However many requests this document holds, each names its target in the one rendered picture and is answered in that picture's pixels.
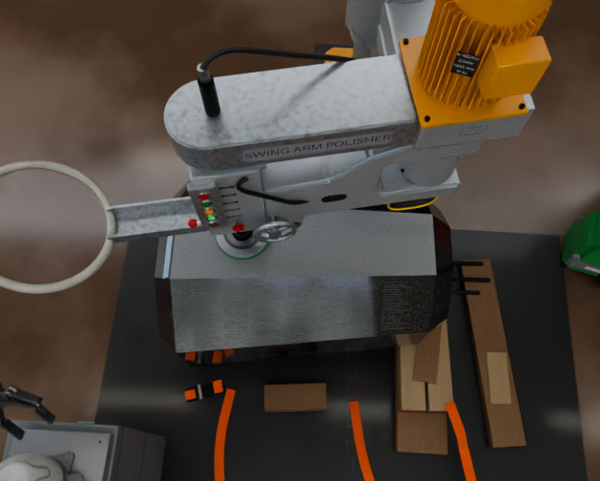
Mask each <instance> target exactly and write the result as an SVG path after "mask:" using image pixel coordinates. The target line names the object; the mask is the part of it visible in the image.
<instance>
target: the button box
mask: <svg viewBox="0 0 600 481"><path fill-rule="evenodd" d="M187 189H188V193H189V195H190V198H191V200H192V203H193V205H194V207H195V209H196V212H197V215H198V218H199V220H200V223H201V225H202V228H203V230H207V229H215V228H221V227H227V226H228V224H227V219H226V217H225V213H224V210H223V207H222V203H221V200H220V197H219V193H218V190H217V185H216V183H215V182H211V183H203V184H197V185H194V184H192V183H187ZM202 193H208V194H210V197H209V198H208V199H199V198H198V197H197V196H198V195H199V194H202ZM205 200H209V201H211V202H212V203H213V205H211V206H210V207H203V206H201V205H200V204H201V203H202V202H203V201H205ZM207 208H214V209H215V210H216V211H215V212H214V213H213V214H211V215H215V216H217V219H216V220H207V219H206V217H208V216H211V215H207V214H205V213H204V212H203V210H205V209H207ZM213 221H217V222H219V226H216V227H211V226H209V225H208V224H209V223H210V222H213Z"/></svg>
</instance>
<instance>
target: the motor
mask: <svg viewBox="0 0 600 481"><path fill-rule="evenodd" d="M551 1H552V0H435V4H434V7H433V11H432V13H431V17H430V20H429V24H428V27H427V31H426V34H425V35H424V36H416V37H408V38H401V39H399V42H398V44H399V47H400V51H401V55H402V58H403V64H404V67H405V71H406V75H407V79H408V82H409V86H410V90H411V92H412V96H413V100H414V103H415V107H416V111H417V115H418V118H419V121H420V125H421V128H422V129H425V128H432V127H440V126H446V125H454V124H461V123H468V122H475V121H483V120H490V119H497V118H504V117H512V116H518V115H527V114H528V107H527V104H526V102H525V99H524V96H523V94H531V93H532V92H533V90H534V89H535V87H536V85H537V84H538V82H539V80H540V79H541V77H542V76H543V74H544V72H545V71H546V69H547V67H548V65H549V64H550V62H551V57H550V55H549V52H548V48H547V45H546V43H545V40H544V38H543V36H536V34H537V32H538V31H539V29H540V27H541V26H542V24H543V22H544V20H545V18H546V16H547V14H548V12H549V8H550V6H551Z"/></svg>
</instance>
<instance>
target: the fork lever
mask: <svg viewBox="0 0 600 481"><path fill-rule="evenodd" d="M106 210H107V212H109V211H111V212H114V215H115V221H116V234H115V235H109V236H107V239H108V240H112V241H114V243H117V242H124V241H138V240H146V239H153V238H160V237H168V236H175V235H183V234H190V233H197V232H205V231H209V229H207V230H203V228H202V225H201V224H198V225H197V226H196V227H195V228H192V227H190V226H189V225H188V221H189V220H190V219H196V220H199V218H198V215H197V212H196V209H195V207H194V205H193V203H192V200H191V198H190V197H185V198H177V199H163V200H155V201H146V202H139V203H131V204H123V205H116V206H108V207H106Z"/></svg>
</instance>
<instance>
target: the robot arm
mask: <svg viewBox="0 0 600 481"><path fill-rule="evenodd" d="M11 397H12V399H11ZM42 401H43V398H42V397H40V396H37V395H34V394H32V393H29V392H27V391H25V390H22V389H20V388H18V387H16V386H14V385H10V387H9V388H8V389H4V388H2V383H1V382H0V428H2V429H4V430H5V431H7V432H8V433H10V434H11V435H12V436H14V437H15V438H16V439H18V440H21V439H22V437H23V435H24V433H25V431H23V430H22V429H20V428H19V427H18V426H16V425H15V424H14V423H13V422H12V421H11V420H9V419H6V418H5V416H4V411H3V408H4V407H7V406H13V405H15V406H19V407H23V408H31V409H33V412H34V413H35V414H36V415H38V416H39V417H40V418H42V419H43V420H44V421H45V422H47V423H48V424H49V425H52V423H53V421H54V419H55V417H56V416H54V415H53V414H52V413H51V412H49V411H48V410H47V409H46V408H45V407H44V406H42V405H41V403H42ZM5 421H6V422H5ZM73 459H74V454H73V453H72V452H70V451H68V452H66V453H63V454H57V455H47V456H45V455H41V454H35V453H20V454H16V455H14V456H12V457H9V458H8V459H6V460H4V461H3V462H1V463H0V481H84V476H83V475H75V474H72V462H73Z"/></svg>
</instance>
